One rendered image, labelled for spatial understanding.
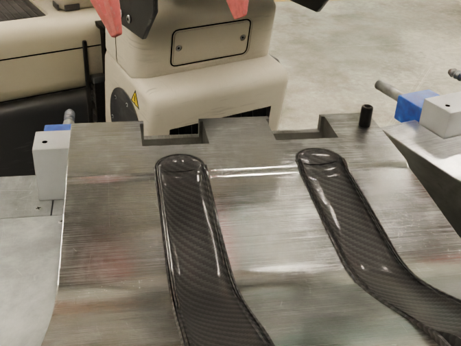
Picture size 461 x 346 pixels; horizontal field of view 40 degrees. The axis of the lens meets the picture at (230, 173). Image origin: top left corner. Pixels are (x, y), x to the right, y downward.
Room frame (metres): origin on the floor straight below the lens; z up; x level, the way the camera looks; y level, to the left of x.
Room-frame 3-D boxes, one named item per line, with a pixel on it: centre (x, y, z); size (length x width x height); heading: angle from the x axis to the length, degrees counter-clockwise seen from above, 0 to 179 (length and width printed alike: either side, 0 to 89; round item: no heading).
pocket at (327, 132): (0.48, -0.06, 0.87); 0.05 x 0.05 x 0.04; 11
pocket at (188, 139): (0.46, 0.05, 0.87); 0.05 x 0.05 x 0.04; 11
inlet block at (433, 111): (0.60, -0.19, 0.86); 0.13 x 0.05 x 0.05; 28
